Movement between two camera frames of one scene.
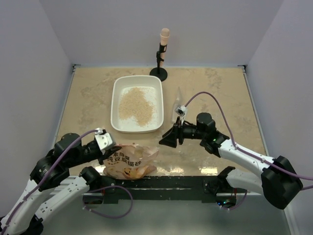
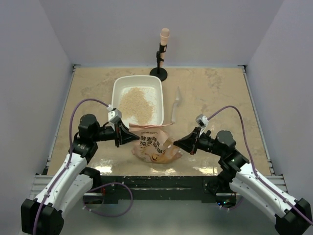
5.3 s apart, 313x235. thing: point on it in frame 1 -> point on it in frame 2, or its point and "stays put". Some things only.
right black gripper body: (183, 132) -> (199, 132)
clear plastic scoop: (178, 102) stays put
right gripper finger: (170, 138) -> (188, 143)
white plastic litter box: (137, 104) stays put
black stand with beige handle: (160, 71) stays put
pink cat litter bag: (133, 161) -> (155, 144)
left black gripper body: (104, 152) -> (117, 130)
